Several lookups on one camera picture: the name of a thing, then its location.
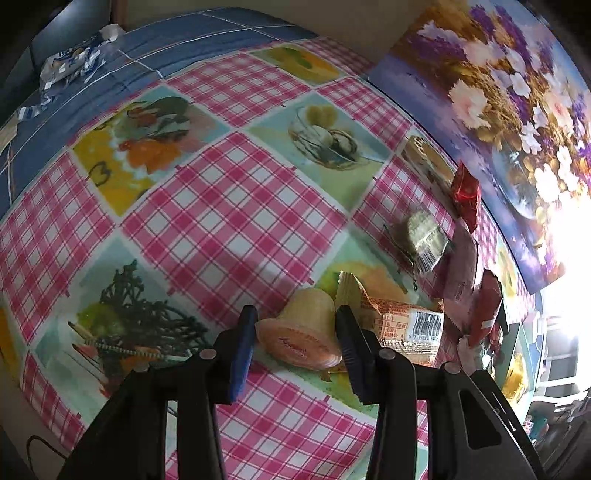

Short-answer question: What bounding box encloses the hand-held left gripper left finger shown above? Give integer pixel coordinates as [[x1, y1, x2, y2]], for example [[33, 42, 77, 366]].
[[58, 305, 259, 480]]

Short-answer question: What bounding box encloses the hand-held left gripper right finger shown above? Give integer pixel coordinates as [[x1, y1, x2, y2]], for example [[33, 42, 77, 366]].
[[335, 305, 548, 480]]

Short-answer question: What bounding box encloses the orange jelly cup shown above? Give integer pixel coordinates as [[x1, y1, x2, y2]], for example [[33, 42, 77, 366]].
[[255, 288, 343, 370]]

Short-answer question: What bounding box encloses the dark red snack packet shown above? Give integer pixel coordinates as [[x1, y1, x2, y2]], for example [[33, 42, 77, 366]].
[[466, 270, 504, 347]]

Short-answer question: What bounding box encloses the orange white snack packet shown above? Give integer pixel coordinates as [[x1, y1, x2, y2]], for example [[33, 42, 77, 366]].
[[335, 271, 445, 367]]

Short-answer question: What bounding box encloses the pale pink snack packet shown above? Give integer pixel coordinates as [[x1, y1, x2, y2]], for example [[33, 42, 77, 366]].
[[457, 336, 485, 374]]

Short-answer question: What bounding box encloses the green round snack packet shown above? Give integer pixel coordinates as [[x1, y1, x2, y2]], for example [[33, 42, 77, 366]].
[[385, 210, 451, 276]]

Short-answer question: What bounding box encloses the bright red snack packet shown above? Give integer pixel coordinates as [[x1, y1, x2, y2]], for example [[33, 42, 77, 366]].
[[451, 161, 482, 234]]

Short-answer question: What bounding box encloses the floral painting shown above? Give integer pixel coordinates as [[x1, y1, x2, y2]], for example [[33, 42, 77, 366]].
[[369, 0, 591, 294]]

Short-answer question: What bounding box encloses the blue blanket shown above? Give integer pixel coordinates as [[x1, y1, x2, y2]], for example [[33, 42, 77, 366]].
[[0, 11, 319, 208]]

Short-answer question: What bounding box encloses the blue white plastic bag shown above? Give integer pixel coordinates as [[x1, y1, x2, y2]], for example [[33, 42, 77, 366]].
[[39, 23, 125, 90]]

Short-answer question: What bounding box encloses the black cable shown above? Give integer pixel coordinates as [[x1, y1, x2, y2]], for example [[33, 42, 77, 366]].
[[25, 434, 70, 467]]

